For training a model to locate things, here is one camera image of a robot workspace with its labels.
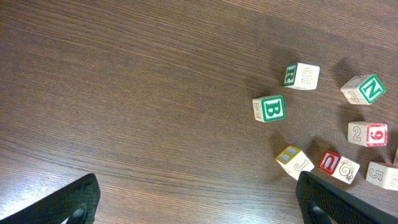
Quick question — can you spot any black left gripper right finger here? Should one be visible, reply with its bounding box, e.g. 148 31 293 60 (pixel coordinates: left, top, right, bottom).
295 171 397 224

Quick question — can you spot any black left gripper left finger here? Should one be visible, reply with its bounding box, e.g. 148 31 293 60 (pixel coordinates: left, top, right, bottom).
1 174 101 223

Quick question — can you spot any red E elephant block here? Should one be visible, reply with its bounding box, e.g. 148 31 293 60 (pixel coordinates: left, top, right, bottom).
366 161 397 191

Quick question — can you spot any red C wooden block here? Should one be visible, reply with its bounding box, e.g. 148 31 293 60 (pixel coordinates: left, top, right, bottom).
318 151 360 184

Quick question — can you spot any blue sided wooden block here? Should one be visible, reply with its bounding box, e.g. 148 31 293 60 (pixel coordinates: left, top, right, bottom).
275 146 315 180

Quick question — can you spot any red 9 wooden block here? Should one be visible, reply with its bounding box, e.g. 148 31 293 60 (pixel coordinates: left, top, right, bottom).
348 121 388 147

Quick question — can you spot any green B wooden block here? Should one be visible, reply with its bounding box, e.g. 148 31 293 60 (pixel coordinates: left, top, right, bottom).
252 95 286 123

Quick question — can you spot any green N wooden block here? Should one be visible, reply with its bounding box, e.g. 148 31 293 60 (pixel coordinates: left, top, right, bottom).
340 74 386 105

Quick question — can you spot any plain top wooden block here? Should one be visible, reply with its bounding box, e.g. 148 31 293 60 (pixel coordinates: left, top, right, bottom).
283 62 320 90

